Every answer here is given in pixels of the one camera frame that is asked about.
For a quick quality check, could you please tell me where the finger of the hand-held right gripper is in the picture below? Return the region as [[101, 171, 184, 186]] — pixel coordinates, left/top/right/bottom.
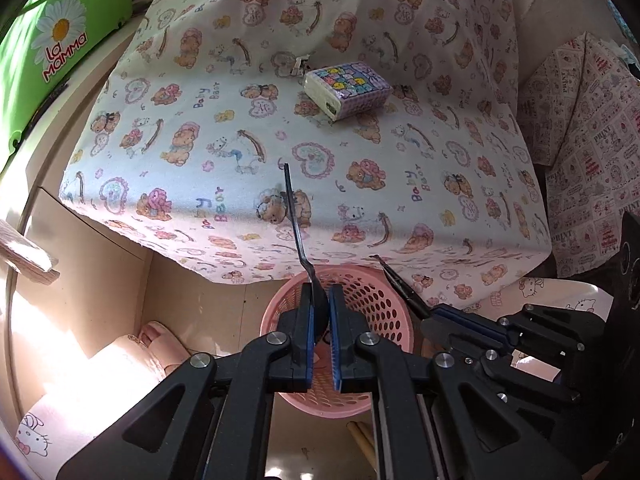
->
[[432, 303, 609, 357], [420, 319, 609, 476]]

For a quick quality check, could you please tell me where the pink printed cloth cover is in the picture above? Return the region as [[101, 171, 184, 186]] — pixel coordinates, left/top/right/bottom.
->
[[515, 30, 640, 281]]

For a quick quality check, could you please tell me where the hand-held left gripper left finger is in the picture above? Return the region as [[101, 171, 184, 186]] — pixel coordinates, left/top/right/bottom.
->
[[57, 282, 317, 480]]

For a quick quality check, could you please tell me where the dark brown snack wrapper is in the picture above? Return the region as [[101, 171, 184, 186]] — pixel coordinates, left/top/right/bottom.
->
[[367, 254, 433, 321]]

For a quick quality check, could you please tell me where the pink cartoon cat cushion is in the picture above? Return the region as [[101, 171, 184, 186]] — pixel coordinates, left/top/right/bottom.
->
[[12, 330, 166, 476], [460, 275, 616, 321]]

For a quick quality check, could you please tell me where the colourful pocket tissue packet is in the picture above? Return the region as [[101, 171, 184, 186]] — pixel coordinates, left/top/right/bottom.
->
[[303, 60, 392, 122]]

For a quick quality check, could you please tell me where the wooden stick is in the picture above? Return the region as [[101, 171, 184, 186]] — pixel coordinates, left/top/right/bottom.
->
[[347, 420, 376, 468]]

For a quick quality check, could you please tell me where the green plastic tub daisy print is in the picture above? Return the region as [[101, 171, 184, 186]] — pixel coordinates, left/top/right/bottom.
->
[[0, 0, 136, 173]]

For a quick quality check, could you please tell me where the pink plastic basket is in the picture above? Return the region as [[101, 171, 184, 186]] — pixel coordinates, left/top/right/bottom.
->
[[260, 265, 416, 418]]

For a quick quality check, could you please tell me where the white side cabinet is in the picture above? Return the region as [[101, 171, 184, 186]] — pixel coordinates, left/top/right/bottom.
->
[[0, 10, 166, 321]]

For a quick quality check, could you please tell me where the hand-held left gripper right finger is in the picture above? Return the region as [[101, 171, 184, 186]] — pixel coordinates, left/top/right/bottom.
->
[[327, 282, 583, 480]]

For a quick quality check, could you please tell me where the pink slipper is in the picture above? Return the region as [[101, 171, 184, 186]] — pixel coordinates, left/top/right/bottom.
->
[[137, 321, 192, 377]]

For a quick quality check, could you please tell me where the black plastic spoon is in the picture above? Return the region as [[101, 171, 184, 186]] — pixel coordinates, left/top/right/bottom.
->
[[282, 162, 331, 346]]

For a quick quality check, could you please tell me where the bear print tablecloth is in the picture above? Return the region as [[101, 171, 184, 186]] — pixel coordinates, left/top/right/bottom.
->
[[57, 0, 553, 311]]

